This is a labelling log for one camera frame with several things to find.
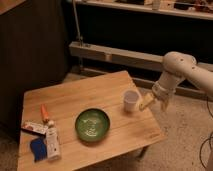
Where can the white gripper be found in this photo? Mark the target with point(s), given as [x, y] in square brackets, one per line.
[160, 93]

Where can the white ceramic cup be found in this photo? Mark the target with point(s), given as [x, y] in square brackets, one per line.
[130, 100]

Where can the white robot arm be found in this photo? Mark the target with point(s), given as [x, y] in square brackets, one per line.
[177, 67]

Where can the green ceramic bowl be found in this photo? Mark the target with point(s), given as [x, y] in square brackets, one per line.
[92, 125]

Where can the wooden table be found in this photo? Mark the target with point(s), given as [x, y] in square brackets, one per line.
[64, 102]

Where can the orange toy carrot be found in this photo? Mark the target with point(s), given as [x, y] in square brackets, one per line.
[44, 113]

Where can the white tube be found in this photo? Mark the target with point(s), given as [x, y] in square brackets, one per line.
[52, 142]

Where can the red white flat packet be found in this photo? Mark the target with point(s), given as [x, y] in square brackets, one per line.
[34, 127]

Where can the blue cloth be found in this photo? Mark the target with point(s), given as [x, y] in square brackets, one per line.
[38, 149]

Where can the metal pole stand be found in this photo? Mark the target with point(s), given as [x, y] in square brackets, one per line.
[78, 31]

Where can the grey baseboard rail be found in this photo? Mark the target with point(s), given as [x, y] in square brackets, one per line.
[123, 57]

